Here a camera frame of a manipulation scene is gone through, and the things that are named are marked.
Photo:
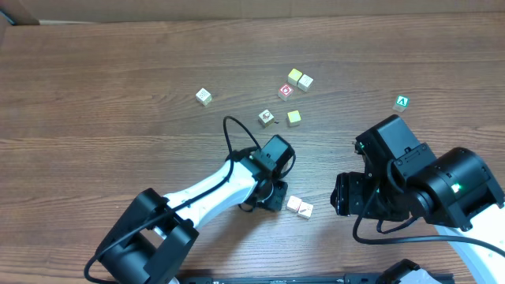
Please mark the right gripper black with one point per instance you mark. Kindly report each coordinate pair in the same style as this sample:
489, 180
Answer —
341, 193

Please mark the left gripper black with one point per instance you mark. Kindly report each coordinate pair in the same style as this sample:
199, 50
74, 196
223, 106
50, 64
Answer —
276, 196

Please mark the red Y wooden block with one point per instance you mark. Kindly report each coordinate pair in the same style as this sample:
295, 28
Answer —
293, 204

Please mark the hammer picture wooden block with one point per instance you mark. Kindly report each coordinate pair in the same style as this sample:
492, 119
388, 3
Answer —
305, 210

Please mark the brown animal wooden block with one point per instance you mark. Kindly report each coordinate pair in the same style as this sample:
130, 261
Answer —
266, 118

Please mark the dotted pattern wooden block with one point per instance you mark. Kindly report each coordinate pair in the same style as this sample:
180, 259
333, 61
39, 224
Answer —
203, 96

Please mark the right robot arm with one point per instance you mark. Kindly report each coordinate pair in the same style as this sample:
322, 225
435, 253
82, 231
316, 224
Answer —
408, 195

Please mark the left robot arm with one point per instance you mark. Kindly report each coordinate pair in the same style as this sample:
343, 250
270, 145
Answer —
155, 233

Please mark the yellow wooden block centre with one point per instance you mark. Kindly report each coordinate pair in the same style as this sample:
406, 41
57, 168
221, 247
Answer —
294, 118

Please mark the yellow wooden block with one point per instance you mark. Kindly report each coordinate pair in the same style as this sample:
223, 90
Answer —
294, 76
294, 118

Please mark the green V wooden block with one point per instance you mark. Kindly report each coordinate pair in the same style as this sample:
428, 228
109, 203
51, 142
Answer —
401, 103

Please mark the red circle wooden block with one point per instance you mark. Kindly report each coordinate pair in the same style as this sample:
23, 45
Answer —
285, 92

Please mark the white wooden block upper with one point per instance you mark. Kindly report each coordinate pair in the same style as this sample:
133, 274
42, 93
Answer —
305, 83

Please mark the yellow wooden block upper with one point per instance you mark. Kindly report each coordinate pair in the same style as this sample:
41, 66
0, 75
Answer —
294, 76

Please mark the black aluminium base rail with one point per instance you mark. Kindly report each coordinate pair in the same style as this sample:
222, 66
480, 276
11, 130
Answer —
352, 278

